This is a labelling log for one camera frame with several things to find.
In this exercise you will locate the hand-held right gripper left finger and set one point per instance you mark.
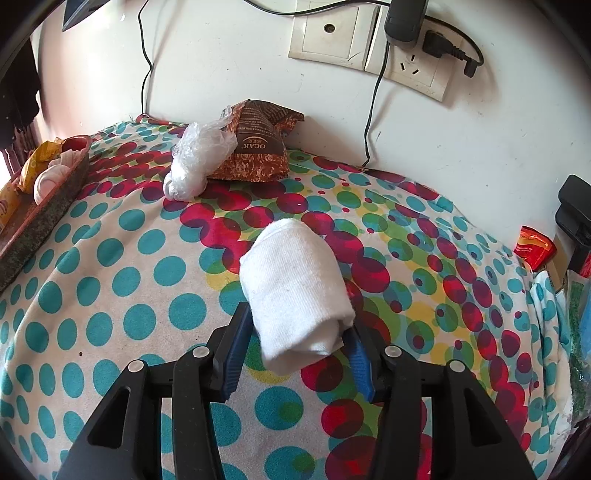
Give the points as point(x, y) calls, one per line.
point(233, 355)

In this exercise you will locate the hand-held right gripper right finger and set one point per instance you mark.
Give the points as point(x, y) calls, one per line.
point(360, 365)

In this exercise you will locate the white towel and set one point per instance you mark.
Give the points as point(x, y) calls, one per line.
point(295, 286)

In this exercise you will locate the red round tray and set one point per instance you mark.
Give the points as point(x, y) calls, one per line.
point(37, 226)

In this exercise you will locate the yellow crinkled snack bag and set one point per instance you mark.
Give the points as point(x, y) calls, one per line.
point(41, 154)

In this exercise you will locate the polka dot cloth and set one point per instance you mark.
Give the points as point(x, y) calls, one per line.
point(115, 277)

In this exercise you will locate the clear plastic bag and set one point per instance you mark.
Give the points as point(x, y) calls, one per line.
point(198, 157)

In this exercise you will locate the brown snack bag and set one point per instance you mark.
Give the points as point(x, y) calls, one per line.
point(258, 147)

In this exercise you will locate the red packet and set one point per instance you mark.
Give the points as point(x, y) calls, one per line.
point(533, 247)

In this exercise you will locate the green patterned bag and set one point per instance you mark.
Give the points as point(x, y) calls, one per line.
point(579, 323)

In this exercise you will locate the small white rolled cloth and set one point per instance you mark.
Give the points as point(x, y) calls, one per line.
point(48, 182)
point(69, 158)

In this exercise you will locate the black object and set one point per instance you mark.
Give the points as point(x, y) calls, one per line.
point(575, 207)

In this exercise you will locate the yellow packet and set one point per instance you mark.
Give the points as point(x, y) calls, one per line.
point(8, 207)

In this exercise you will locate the white power socket plate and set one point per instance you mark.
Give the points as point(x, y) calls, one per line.
point(415, 76)

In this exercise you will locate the dark hanging clothing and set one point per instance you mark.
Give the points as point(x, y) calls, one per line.
point(21, 92)

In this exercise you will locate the black charger adapter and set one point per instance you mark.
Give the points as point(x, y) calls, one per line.
point(404, 23)

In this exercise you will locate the black flat screen television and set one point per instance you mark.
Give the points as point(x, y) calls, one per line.
point(74, 9)

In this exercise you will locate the white wall outlet plate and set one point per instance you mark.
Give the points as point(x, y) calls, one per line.
point(323, 46)

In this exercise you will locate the white wall socket panel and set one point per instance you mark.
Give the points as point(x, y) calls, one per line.
point(438, 41)

